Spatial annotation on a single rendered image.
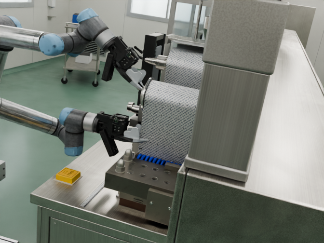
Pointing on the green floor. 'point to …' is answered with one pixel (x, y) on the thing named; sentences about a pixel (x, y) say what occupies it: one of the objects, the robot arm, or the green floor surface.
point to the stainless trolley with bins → (86, 60)
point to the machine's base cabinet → (77, 230)
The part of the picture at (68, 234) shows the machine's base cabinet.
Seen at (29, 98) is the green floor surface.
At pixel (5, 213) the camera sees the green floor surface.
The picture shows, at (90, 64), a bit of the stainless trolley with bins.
